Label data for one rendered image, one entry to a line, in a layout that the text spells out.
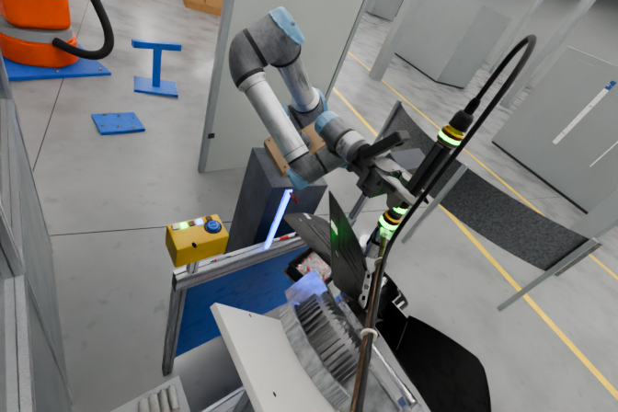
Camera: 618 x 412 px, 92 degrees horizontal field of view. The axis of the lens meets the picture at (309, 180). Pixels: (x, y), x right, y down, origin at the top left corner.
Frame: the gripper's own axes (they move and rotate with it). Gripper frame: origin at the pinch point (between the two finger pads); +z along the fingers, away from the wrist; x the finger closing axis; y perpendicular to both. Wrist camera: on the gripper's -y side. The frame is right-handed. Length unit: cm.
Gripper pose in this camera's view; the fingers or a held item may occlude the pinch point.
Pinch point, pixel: (420, 199)
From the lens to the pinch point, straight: 69.9
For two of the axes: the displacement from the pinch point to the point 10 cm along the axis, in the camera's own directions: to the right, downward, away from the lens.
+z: 5.5, 6.4, -5.3
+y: -3.2, 7.5, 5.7
